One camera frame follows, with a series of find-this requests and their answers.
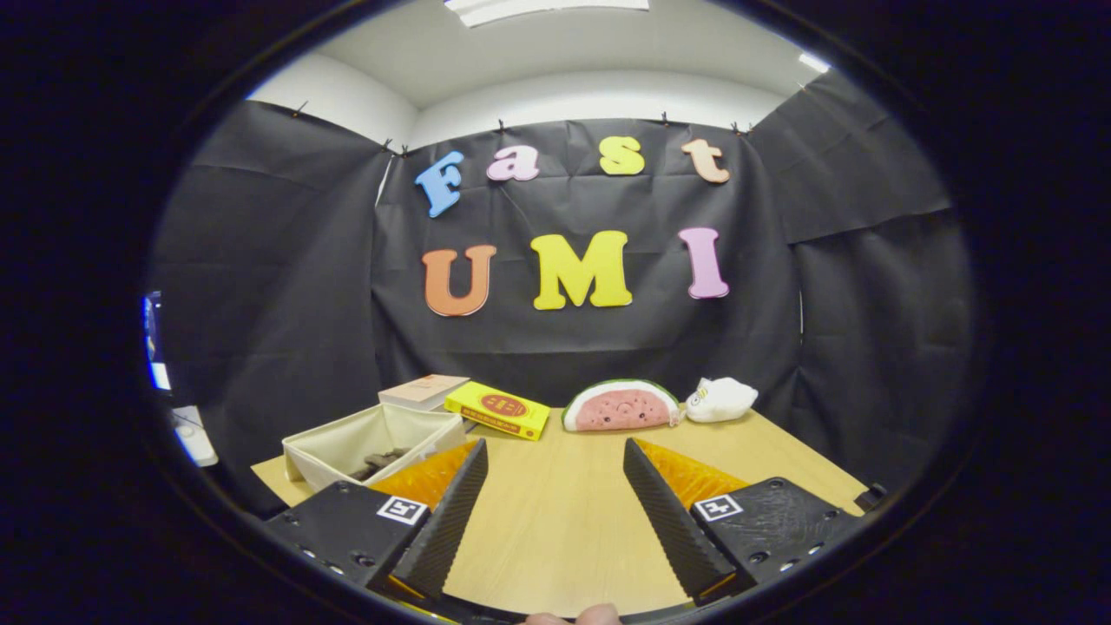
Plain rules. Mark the watermelon slice plush toy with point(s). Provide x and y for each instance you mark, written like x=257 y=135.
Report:
x=621 y=410

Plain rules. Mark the yellow book with red circle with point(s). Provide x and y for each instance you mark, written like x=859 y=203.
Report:
x=499 y=408

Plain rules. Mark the white plush toy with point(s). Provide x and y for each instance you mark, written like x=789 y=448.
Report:
x=720 y=401

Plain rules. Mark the black backdrop cloth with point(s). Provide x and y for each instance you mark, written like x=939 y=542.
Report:
x=564 y=347

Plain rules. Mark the computer monitor screen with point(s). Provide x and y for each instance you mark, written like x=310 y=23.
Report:
x=156 y=347

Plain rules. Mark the beige fabric storage box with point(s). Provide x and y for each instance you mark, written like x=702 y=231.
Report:
x=330 y=447

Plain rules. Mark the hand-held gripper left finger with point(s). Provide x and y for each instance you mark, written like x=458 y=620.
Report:
x=443 y=521

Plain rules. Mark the large ceiling light panel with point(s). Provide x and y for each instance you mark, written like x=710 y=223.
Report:
x=547 y=9

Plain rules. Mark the beige book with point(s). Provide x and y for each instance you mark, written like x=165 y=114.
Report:
x=421 y=391

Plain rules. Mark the small black object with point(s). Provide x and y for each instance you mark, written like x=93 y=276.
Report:
x=871 y=497

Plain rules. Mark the white electrical device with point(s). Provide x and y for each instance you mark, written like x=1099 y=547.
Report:
x=195 y=438

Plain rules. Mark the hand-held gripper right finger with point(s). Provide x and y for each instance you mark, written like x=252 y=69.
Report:
x=673 y=529

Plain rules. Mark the small ceiling light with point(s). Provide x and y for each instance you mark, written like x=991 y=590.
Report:
x=814 y=62

